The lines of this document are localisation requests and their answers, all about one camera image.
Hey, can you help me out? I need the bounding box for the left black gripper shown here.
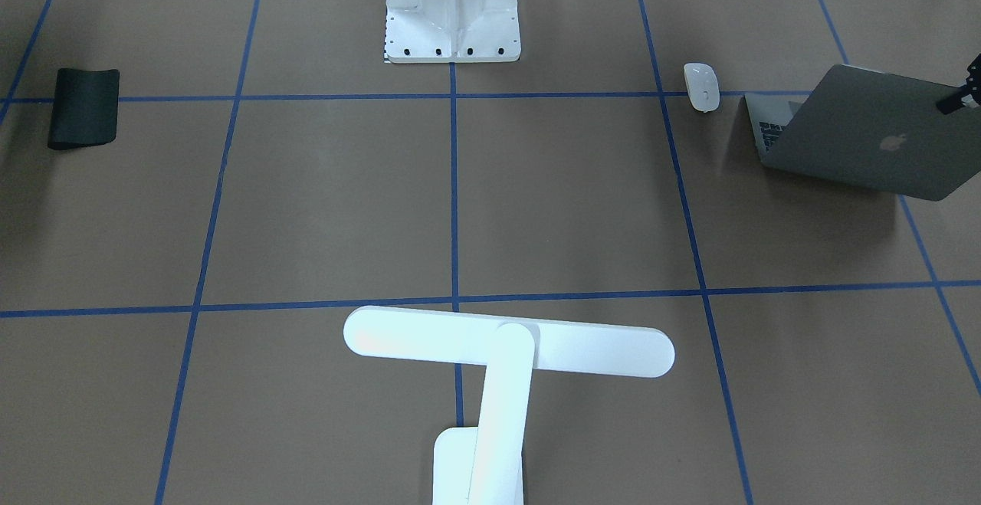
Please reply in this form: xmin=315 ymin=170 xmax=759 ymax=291
xmin=936 ymin=59 xmax=980 ymax=115

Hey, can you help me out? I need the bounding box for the grey laptop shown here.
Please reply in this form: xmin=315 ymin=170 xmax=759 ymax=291
xmin=745 ymin=64 xmax=980 ymax=202

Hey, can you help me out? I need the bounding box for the white computer mouse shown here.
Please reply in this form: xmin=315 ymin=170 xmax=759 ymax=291
xmin=683 ymin=62 xmax=720 ymax=113

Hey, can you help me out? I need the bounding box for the white desk lamp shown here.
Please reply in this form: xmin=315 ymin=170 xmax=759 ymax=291
xmin=343 ymin=306 xmax=676 ymax=504

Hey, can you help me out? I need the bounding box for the black mouse pad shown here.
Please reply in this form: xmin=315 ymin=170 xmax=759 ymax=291
xmin=47 ymin=68 xmax=120 ymax=151

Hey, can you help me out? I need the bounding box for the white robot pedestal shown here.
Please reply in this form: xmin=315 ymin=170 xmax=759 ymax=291
xmin=383 ymin=0 xmax=522 ymax=63

